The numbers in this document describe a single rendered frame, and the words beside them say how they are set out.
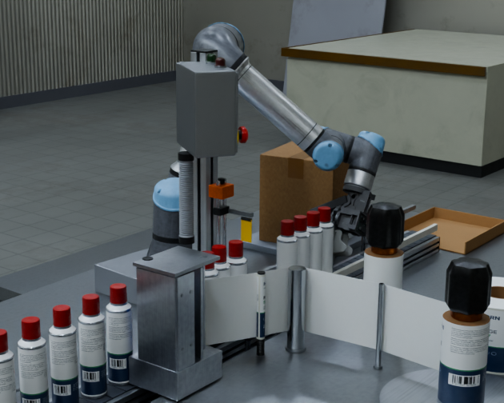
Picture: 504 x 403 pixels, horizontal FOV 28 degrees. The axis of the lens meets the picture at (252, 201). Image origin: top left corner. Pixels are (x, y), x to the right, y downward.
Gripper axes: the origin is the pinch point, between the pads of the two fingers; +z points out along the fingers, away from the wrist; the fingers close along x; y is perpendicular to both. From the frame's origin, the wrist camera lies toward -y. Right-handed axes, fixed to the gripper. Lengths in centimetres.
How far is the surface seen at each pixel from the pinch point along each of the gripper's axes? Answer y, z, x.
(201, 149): -3, -8, -60
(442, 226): -5, -30, 72
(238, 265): 2.9, 12.1, -41.4
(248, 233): -0.4, 4.0, -37.1
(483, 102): -164, -200, 420
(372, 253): 26.9, 0.4, -27.4
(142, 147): -430, -113, 383
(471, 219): 2, -35, 78
